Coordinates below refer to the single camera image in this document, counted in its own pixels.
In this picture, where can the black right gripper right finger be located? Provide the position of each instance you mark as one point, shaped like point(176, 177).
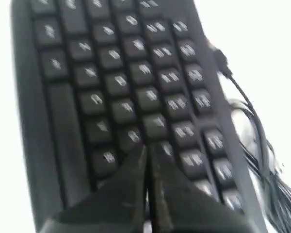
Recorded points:
point(177, 206)

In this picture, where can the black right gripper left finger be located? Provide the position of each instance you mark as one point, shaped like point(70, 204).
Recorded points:
point(117, 207)

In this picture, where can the black computer keyboard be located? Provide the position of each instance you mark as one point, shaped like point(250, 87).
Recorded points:
point(95, 78)

